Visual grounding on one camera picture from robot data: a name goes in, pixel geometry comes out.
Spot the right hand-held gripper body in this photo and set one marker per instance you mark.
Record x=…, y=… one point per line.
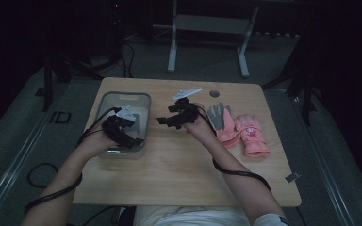
x=190, y=109

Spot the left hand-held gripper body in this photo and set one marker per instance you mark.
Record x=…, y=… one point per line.
x=113, y=127

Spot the grey plastic bin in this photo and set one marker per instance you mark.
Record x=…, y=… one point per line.
x=141, y=103

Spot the person's right hand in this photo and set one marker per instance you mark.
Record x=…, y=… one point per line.
x=202, y=128

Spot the person's left hand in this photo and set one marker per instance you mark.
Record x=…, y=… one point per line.
x=95, y=142

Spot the pink ski glove grey palm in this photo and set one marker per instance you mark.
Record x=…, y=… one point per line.
x=224, y=132

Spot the pink ski glove with print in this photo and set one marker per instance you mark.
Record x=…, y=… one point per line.
x=253, y=138

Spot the black metal stand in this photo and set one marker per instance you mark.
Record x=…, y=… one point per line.
x=308, y=78
x=47, y=81

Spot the person's white clothing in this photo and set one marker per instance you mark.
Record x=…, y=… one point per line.
x=194, y=216

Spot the grey tape tag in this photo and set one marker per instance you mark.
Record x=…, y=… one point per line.
x=292, y=177

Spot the white metal desk frame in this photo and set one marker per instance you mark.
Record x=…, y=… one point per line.
x=207, y=24

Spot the metal floor rail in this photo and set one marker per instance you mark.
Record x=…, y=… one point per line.
x=323, y=169
x=12, y=168

